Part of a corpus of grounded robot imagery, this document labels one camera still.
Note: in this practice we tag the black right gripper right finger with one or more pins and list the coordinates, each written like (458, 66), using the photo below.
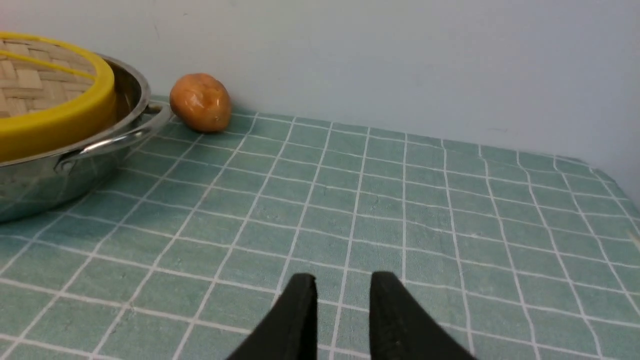
(400, 329)

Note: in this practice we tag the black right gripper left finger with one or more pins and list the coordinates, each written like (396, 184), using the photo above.
(289, 331)

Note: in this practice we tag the woven bamboo steamer lid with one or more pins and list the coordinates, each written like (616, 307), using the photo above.
(53, 94)

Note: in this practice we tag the stainless steel pot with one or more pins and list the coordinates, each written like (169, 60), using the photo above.
(36, 184)

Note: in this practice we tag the brown potato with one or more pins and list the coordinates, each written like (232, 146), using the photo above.
(202, 102)

